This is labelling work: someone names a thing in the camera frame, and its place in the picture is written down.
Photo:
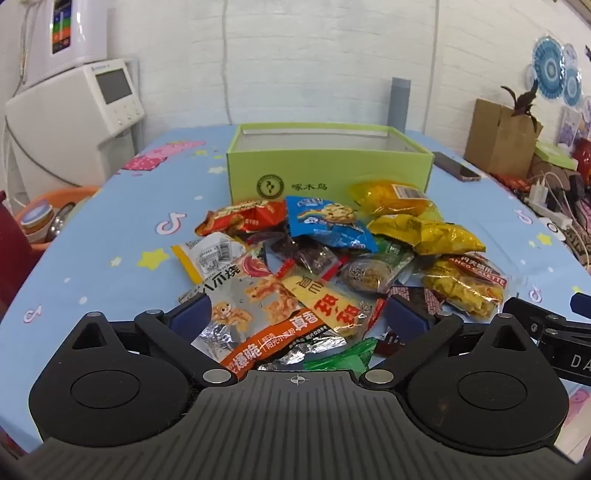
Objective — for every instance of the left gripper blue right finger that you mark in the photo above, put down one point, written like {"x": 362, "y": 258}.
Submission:
{"x": 408, "y": 319}

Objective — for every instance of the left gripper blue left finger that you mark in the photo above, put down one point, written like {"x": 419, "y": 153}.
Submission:
{"x": 191, "y": 317}

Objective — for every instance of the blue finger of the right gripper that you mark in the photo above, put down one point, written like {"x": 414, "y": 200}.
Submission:
{"x": 580, "y": 303}

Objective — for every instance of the silver orange snack bag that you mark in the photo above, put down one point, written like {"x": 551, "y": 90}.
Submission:
{"x": 255, "y": 319}

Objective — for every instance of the green pea snack packet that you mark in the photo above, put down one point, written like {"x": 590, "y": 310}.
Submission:
{"x": 355, "y": 358}

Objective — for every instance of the yellow red cracker packet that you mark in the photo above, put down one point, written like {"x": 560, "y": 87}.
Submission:
{"x": 347, "y": 315}

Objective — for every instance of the clear galette chip bag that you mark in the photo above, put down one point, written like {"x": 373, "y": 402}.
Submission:
{"x": 469, "y": 283}

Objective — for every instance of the yellow crinkled snack bag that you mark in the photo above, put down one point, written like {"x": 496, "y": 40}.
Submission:
{"x": 427, "y": 237}

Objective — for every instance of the dark red dates packet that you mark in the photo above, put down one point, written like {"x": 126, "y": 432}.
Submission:
{"x": 283, "y": 252}

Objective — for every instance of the blue cookie snack packet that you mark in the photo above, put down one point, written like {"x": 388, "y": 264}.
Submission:
{"x": 328, "y": 222}

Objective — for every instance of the orange yellow snack packet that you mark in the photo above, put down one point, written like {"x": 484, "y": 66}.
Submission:
{"x": 387, "y": 197}

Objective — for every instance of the red biscuit snack packet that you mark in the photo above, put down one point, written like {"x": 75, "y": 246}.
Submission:
{"x": 244, "y": 217}

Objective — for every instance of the dark brown red packet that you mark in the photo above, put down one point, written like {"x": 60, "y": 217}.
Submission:
{"x": 391, "y": 343}

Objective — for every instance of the round pastry clear packet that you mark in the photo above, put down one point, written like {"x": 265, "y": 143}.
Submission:
{"x": 375, "y": 273}

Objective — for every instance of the white yellow barcode packet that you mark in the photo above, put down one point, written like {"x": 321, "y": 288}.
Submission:
{"x": 208, "y": 255}

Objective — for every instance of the blue cartoon tablecloth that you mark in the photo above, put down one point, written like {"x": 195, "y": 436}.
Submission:
{"x": 115, "y": 256}

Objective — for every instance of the white power strip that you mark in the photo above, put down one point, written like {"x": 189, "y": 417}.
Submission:
{"x": 537, "y": 201}

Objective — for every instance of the light green tissue box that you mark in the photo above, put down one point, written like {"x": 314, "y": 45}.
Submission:
{"x": 555, "y": 155}

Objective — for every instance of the black smartphone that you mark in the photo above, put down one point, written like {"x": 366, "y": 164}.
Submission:
{"x": 455, "y": 168}

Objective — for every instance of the green cardboard box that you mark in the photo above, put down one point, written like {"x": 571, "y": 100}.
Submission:
{"x": 279, "y": 159}

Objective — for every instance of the brown cardboard box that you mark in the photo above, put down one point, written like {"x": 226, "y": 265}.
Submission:
{"x": 500, "y": 143}

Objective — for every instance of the orange basin with bowls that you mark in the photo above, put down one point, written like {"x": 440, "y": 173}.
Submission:
{"x": 36, "y": 218}

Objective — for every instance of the dark red thermos jug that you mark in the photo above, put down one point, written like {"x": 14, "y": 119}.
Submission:
{"x": 17, "y": 257}

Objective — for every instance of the dark dried plant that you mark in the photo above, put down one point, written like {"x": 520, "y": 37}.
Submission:
{"x": 524, "y": 103}

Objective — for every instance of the white water dispenser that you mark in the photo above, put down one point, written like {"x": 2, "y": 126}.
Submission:
{"x": 74, "y": 129}

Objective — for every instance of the grey cylindrical bottle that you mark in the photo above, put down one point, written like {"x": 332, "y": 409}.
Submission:
{"x": 399, "y": 103}

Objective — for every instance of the blue paper fan decoration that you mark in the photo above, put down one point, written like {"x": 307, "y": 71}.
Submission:
{"x": 555, "y": 68}

